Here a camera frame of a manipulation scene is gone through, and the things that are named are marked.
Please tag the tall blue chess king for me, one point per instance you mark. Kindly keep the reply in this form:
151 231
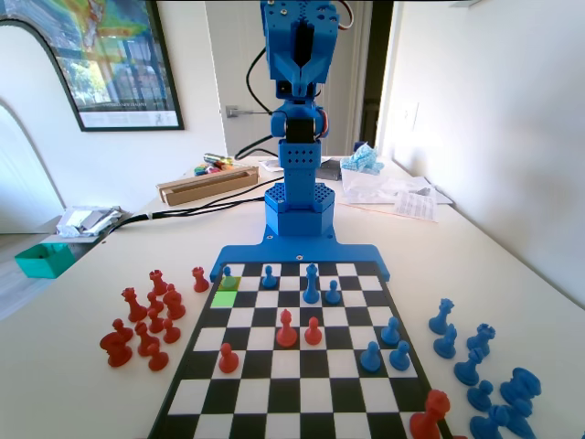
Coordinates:
311 288

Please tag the long brown cardboard box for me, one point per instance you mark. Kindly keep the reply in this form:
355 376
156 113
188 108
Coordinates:
205 188

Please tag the black and white chessboard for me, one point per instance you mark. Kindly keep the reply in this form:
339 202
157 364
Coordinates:
283 366

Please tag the crumpled grey paper pile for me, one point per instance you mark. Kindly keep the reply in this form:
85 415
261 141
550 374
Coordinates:
84 219

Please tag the white arched panel black edge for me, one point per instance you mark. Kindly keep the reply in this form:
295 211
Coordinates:
23 137

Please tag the blue chess bishop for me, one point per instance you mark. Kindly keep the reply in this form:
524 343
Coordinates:
468 369
489 424

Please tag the green plastic bin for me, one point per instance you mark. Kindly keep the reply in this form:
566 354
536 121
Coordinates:
43 261

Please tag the black framed map poster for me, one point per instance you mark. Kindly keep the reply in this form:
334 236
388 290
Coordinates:
119 59

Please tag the printed paper leaflet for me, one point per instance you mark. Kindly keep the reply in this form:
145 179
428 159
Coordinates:
416 206

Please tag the red chess rook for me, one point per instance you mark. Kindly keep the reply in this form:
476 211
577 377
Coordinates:
158 283
199 281

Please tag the red piece bottom edge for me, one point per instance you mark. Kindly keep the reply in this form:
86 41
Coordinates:
429 416

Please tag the blue 3D-printed robot arm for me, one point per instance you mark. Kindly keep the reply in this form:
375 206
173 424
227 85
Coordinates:
299 206

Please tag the blue chess rook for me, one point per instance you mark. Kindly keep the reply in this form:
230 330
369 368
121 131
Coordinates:
521 388
481 340

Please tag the white plastic bag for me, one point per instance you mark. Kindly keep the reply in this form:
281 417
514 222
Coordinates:
379 187

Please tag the blue chess queen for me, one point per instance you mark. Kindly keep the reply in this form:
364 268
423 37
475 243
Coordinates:
441 318

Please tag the red chess pawn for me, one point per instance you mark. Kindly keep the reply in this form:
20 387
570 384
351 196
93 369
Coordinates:
121 328
171 333
155 303
157 359
228 360
156 322
313 334

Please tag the white light switch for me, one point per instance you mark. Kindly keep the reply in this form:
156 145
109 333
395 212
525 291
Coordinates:
416 116

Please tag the yellow black screwdriver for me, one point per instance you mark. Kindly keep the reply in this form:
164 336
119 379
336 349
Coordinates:
218 158

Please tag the thin orange stick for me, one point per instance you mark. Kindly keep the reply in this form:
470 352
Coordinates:
365 209

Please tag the red chess bishop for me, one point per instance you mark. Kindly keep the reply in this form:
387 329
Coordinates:
145 340
286 331

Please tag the white paper sheet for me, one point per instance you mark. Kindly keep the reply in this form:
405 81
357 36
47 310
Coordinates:
270 165

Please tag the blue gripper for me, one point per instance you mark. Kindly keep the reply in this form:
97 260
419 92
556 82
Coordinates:
299 75

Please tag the white door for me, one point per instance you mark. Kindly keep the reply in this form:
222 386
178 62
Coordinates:
237 68

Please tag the blue crumpled tissue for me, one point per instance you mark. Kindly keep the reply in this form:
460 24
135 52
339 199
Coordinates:
363 160

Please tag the red chess queen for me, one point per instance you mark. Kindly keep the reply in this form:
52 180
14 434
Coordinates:
134 306

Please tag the grey flat box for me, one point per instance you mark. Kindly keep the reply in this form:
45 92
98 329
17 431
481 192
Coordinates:
330 170

